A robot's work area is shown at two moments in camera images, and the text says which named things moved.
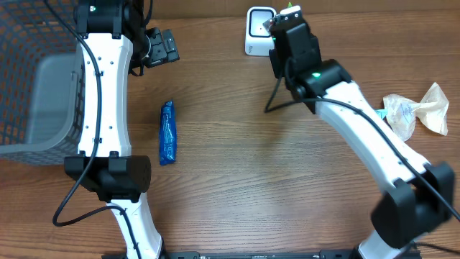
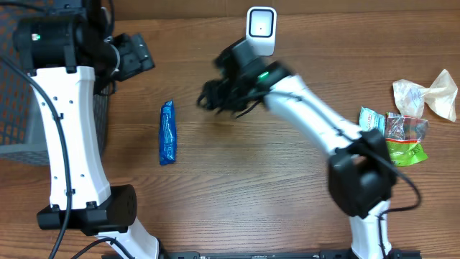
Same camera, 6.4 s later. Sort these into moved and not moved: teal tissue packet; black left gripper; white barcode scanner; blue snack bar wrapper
Moved: black left gripper; teal tissue packet
Not moved: white barcode scanner; blue snack bar wrapper
